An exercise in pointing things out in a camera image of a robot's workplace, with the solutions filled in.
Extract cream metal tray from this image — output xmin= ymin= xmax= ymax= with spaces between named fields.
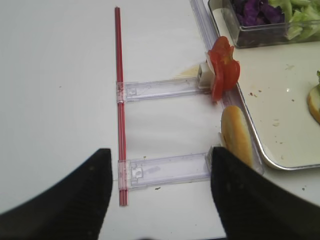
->
xmin=207 ymin=0 xmax=320 ymax=171

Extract clear crossbar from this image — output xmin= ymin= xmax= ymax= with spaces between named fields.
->
xmin=123 ymin=77 xmax=211 ymax=103
xmin=118 ymin=152 xmax=211 ymax=191

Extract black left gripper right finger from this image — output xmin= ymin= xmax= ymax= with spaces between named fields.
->
xmin=210 ymin=147 xmax=320 ymax=240

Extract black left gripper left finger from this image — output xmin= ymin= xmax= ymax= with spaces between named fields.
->
xmin=0 ymin=148 xmax=113 ymax=240

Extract bottom bun on tray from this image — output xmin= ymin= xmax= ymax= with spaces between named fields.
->
xmin=307 ymin=84 xmax=320 ymax=124

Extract clear plastic salad container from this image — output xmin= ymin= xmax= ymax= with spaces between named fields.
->
xmin=208 ymin=0 xmax=319 ymax=49

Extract left upper clear crossbar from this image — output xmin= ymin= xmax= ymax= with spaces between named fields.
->
xmin=123 ymin=77 xmax=211 ymax=103

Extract red tomato slices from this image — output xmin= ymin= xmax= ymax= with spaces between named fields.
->
xmin=208 ymin=36 xmax=241 ymax=102

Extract green lettuce pile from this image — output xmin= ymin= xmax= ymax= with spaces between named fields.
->
xmin=268 ymin=0 xmax=320 ymax=42

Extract white pusher block tomato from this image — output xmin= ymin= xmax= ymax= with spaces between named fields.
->
xmin=197 ymin=52 xmax=216 ymax=90

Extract white-faced bun half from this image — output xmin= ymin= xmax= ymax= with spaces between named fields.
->
xmin=221 ymin=105 xmax=254 ymax=168

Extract purple cabbage pile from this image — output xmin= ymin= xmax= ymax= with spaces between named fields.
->
xmin=230 ymin=0 xmax=285 ymax=27

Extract left red rod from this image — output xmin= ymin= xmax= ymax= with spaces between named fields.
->
xmin=114 ymin=6 xmax=129 ymax=207

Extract left lower clear crossbar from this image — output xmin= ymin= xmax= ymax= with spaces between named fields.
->
xmin=118 ymin=152 xmax=211 ymax=191

